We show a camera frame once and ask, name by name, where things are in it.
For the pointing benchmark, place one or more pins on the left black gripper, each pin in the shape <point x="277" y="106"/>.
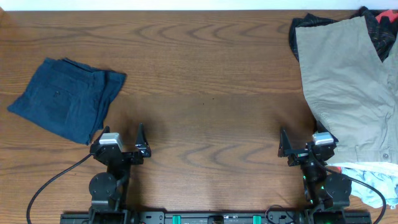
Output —
<point x="141" y="144"/>

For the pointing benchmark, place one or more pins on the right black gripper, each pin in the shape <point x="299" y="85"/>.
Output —
<point x="285" y="149"/>

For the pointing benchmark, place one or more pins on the khaki cargo shorts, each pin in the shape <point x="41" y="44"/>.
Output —
<point x="350" y="90"/>

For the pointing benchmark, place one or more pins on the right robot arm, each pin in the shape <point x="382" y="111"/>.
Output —
<point x="327" y="191"/>

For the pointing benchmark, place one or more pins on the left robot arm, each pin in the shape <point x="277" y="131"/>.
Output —
<point x="109" y="189"/>

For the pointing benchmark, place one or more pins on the folded navy blue shorts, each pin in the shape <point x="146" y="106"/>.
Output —
<point x="69" y="98"/>

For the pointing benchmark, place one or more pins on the light blue garment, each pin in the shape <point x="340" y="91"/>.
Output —
<point x="380" y="175"/>

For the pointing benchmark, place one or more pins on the black patterned shirt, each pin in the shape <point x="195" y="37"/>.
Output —
<point x="382" y="31"/>

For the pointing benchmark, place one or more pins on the red garment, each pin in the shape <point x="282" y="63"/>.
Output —
<point x="389" y="14"/>

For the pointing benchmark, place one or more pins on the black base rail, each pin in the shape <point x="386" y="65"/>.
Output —
<point x="272" y="216"/>

